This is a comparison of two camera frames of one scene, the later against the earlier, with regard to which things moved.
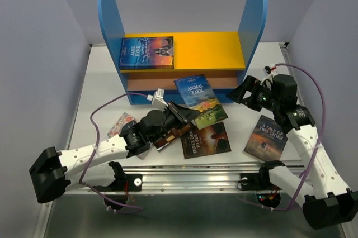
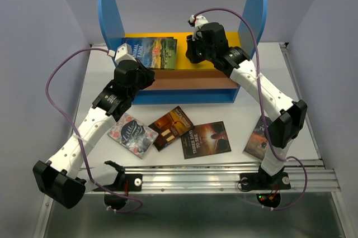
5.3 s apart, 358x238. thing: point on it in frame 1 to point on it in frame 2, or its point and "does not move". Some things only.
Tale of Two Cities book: (267, 140) does not move
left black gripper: (185, 114) to (149, 76)
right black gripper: (251, 85) to (191, 44)
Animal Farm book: (197, 94) to (150, 38)
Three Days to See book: (210, 140) does not move
